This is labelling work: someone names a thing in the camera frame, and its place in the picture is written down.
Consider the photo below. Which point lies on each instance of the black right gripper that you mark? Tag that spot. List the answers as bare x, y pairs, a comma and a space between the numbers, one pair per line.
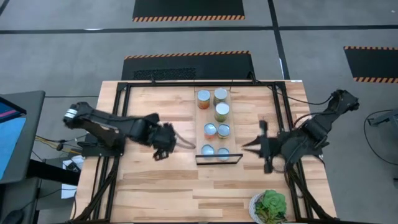
273, 147

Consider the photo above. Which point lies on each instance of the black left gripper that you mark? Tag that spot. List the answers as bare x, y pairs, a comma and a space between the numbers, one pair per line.
164, 137

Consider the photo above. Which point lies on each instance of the white and pink can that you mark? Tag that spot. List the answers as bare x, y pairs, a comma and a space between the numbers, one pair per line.
207, 150

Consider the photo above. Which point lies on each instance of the orange can with circle pattern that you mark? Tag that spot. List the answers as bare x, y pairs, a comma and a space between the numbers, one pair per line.
210, 129

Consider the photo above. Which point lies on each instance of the silver-topped can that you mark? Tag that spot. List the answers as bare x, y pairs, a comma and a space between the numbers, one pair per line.
223, 153

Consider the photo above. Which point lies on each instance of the yellow can with red print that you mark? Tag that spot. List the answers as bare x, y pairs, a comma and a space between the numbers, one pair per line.
223, 129

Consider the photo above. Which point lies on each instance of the green can with yellow fruit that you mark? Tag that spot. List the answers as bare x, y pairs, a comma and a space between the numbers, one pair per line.
222, 109

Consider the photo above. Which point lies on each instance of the yellow and orange label can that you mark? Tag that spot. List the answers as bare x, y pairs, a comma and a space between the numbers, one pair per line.
203, 95

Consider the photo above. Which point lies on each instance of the dark green label can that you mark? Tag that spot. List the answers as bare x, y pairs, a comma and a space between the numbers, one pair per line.
220, 93

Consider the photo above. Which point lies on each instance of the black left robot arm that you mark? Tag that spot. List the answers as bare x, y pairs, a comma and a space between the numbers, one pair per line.
105, 124

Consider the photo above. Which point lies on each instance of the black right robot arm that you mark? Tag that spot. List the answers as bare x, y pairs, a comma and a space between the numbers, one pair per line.
317, 127

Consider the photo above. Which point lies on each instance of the green succulent plant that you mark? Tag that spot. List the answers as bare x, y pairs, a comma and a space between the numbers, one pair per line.
273, 202

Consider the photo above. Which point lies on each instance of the white woven plant pot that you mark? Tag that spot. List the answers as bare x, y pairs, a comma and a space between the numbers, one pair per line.
252, 208

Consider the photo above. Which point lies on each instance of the black hazard-striped floor mat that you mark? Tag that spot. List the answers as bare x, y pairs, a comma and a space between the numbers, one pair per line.
373, 63
186, 7
217, 67

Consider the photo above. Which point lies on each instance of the white paper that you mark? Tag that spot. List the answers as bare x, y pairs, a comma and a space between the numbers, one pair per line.
68, 191

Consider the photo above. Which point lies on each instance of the grey stand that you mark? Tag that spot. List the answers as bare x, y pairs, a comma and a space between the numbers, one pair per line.
388, 118

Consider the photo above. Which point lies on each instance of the black desk bar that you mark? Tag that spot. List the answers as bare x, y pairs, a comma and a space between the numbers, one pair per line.
53, 174

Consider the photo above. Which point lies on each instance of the computer monitor with blue screen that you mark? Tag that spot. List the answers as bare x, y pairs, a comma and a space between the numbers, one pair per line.
12, 140

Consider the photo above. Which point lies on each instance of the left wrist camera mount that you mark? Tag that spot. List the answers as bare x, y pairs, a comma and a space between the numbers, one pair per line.
161, 154

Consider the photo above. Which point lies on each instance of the wooden shelf with black frame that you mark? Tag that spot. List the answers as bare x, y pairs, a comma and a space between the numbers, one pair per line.
214, 118

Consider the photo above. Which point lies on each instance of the black metal rig frame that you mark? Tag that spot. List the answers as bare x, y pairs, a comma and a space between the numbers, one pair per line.
199, 84

